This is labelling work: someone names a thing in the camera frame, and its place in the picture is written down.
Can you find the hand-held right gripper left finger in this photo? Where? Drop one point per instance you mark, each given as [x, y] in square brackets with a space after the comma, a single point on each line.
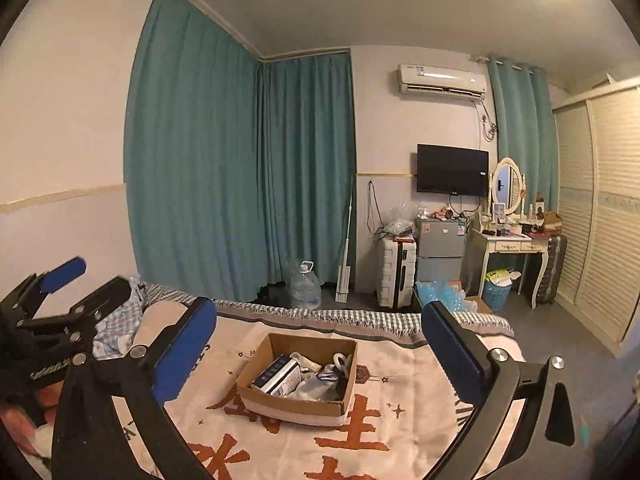
[182, 352]

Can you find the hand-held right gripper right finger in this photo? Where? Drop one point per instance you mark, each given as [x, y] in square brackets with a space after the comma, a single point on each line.
[450, 350]

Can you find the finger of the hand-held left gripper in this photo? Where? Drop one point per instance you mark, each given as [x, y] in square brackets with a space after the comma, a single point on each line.
[107, 295]
[62, 271]

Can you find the dark blue white packet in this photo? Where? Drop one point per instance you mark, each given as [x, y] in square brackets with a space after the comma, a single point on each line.
[275, 375]

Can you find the white cloth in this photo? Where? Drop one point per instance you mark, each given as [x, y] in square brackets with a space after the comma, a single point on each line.
[302, 360]

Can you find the brown cardboard box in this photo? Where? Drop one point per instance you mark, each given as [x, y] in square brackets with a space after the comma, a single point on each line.
[295, 410]

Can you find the person's left hand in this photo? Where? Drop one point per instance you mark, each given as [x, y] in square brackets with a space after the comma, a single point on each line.
[47, 396]

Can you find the blue plaid quilt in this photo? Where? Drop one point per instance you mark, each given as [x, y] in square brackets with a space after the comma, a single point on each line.
[117, 330]

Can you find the blue plastic bag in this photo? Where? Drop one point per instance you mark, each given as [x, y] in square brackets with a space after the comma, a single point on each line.
[442, 296]

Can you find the brown floor box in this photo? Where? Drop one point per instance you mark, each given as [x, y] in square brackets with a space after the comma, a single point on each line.
[482, 304]

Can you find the cream printed blanket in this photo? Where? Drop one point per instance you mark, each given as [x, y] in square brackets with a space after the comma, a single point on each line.
[400, 390]

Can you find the blue waste basket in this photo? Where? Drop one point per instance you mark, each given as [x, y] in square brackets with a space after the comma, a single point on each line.
[497, 292]

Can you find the white suitcase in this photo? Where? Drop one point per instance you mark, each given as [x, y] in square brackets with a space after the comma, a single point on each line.
[396, 272]

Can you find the grey small fridge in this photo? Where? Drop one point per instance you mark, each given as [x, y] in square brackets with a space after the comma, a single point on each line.
[440, 250]

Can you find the green checkered bedsheet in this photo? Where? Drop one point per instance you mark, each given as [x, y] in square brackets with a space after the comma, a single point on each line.
[350, 321]

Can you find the white dressing table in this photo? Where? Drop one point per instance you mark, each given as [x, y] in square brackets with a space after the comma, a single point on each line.
[507, 246]

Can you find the dark suitcase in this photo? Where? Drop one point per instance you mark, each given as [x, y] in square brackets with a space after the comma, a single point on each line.
[552, 270]

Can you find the clear water jug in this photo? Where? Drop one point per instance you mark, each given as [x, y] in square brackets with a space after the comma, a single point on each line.
[305, 287]

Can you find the clear plastic bag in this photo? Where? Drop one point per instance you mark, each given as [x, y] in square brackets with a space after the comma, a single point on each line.
[400, 220]

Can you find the white flat mop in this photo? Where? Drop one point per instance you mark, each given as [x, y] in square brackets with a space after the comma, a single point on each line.
[345, 240]

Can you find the wide teal curtain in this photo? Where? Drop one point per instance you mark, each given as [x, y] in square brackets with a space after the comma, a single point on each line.
[195, 160]

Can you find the small brown box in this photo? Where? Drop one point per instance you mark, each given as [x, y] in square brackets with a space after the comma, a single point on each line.
[551, 221]

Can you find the oval white mirror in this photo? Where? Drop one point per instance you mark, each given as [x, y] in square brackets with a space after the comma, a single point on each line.
[507, 187]

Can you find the cream louvered wardrobe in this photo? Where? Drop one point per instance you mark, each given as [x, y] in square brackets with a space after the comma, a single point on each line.
[600, 220]

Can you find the narrow teal curtain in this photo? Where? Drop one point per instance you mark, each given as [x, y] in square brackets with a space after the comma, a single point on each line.
[522, 125]

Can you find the white air conditioner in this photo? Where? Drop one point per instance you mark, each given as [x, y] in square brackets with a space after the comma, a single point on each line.
[442, 80]

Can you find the white photo frame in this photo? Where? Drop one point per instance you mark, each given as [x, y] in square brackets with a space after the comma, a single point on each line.
[499, 210]

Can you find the black wall television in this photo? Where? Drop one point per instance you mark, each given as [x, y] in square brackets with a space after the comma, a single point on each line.
[452, 170]

